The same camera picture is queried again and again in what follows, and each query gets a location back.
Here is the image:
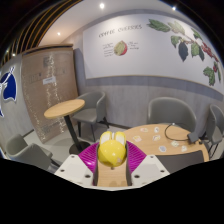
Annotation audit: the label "yellow computer mouse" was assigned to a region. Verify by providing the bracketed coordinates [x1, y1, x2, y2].
[97, 130, 128, 169]

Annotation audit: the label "round wooden side table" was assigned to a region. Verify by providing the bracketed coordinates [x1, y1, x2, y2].
[43, 98, 92, 156]

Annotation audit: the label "black cable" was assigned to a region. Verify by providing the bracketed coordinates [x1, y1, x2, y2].
[164, 122, 195, 143]

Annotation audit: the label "brown patterned wall panel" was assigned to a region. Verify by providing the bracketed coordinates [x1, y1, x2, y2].
[21, 44, 80, 145]

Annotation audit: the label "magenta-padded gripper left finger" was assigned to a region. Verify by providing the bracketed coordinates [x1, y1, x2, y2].
[54, 142, 101, 187]

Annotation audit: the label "grey upholstered chair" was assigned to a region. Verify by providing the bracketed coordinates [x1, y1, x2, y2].
[4, 133, 63, 171]
[71, 91, 110, 142]
[146, 96, 198, 133]
[204, 103, 224, 160]

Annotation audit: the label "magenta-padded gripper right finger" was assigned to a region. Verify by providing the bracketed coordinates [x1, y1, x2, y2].
[124, 140, 171, 187]

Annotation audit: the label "ceiling lights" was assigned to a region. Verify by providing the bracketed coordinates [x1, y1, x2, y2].
[55, 2, 178, 37]

